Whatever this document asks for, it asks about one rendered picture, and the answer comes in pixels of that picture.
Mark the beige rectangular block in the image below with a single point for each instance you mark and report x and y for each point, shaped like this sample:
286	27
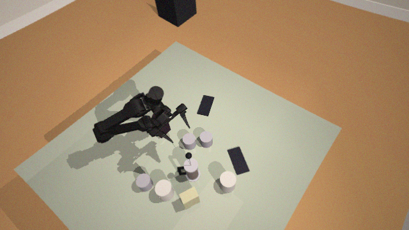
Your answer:
190	197

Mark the french press with black knob plunger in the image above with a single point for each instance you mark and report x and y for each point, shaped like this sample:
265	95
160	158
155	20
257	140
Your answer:
191	167

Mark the white cylinder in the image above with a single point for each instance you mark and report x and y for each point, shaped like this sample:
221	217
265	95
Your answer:
227	181
164	190

